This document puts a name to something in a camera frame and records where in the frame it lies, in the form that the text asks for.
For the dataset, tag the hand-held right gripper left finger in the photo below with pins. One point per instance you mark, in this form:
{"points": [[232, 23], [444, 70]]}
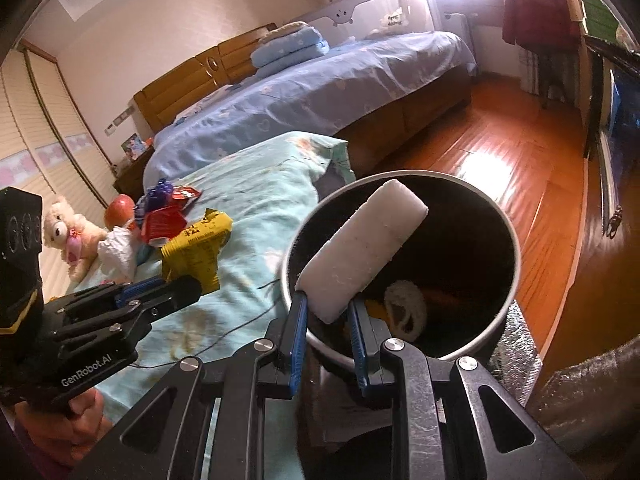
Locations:
{"points": [[299, 327]]}

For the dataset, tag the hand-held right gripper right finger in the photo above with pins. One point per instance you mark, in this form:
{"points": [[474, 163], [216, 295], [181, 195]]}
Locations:
{"points": [[357, 342]]}

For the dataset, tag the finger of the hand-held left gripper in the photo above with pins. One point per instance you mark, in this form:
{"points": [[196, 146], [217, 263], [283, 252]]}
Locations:
{"points": [[175, 296], [135, 291]]}

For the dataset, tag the yellow snack packet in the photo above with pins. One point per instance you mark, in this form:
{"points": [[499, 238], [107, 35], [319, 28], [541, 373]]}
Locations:
{"points": [[195, 246]]}

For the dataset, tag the red carton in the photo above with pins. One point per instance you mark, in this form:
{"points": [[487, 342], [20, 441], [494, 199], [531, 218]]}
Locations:
{"points": [[162, 223]]}

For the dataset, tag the white foam block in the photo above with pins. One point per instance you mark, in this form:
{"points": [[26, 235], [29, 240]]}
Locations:
{"points": [[360, 247]]}

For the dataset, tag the blue plastic wrapper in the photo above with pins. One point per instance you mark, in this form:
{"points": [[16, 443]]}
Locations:
{"points": [[159, 194]]}

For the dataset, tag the round black waste bin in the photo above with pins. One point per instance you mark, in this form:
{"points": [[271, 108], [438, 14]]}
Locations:
{"points": [[475, 220]]}

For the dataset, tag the person's left hand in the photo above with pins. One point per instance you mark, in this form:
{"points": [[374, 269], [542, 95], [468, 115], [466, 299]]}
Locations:
{"points": [[82, 425]]}

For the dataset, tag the white crumpled tissue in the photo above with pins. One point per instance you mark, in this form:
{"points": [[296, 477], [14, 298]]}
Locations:
{"points": [[119, 255]]}

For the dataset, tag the white crumpled paper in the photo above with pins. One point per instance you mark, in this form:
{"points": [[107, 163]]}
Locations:
{"points": [[406, 307]]}

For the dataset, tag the cream teddy bear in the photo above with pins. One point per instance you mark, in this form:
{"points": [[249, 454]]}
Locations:
{"points": [[75, 240]]}

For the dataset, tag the red apple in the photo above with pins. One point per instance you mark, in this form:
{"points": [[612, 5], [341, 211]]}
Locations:
{"points": [[117, 211]]}

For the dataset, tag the red snack wrapper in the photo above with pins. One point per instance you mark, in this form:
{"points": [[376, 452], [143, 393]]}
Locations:
{"points": [[186, 194]]}

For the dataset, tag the wooden nightstand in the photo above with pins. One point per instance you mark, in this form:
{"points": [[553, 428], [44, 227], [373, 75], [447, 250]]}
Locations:
{"points": [[132, 177]]}

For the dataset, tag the light blue floral blanket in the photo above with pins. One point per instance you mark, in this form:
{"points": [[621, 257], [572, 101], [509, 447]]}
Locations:
{"points": [[260, 200]]}

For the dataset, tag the silver foil bag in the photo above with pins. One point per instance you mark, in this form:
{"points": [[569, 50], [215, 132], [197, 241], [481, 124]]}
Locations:
{"points": [[515, 355]]}

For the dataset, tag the cream sliding wardrobe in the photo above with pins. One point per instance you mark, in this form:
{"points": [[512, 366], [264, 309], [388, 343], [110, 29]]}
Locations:
{"points": [[45, 125]]}

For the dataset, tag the clear plastic bag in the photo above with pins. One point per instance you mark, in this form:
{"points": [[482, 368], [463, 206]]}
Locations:
{"points": [[590, 395]]}

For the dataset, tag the wooden bed with blue sheet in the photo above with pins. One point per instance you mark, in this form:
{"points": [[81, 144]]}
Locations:
{"points": [[320, 90]]}

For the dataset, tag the wooden cabinet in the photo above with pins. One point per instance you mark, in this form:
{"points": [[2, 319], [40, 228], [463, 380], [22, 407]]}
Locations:
{"points": [[607, 280]]}

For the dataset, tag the folded blue quilt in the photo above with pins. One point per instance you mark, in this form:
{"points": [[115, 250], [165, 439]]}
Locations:
{"points": [[290, 52]]}

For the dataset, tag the white appliance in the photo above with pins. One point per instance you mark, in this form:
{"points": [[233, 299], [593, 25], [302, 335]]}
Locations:
{"points": [[457, 35]]}

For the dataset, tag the black television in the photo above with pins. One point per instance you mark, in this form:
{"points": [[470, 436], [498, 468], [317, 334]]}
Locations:
{"points": [[625, 105]]}

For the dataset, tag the hanging red coat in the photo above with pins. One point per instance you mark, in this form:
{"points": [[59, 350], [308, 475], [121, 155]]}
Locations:
{"points": [[537, 5]]}

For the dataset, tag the photo frame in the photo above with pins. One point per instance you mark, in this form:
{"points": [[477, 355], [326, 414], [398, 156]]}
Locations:
{"points": [[134, 146]]}

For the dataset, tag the grey bed guard rail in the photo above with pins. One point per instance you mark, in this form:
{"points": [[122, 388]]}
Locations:
{"points": [[370, 5]]}

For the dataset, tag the green wall board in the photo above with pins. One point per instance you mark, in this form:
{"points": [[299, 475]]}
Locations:
{"points": [[597, 7]]}

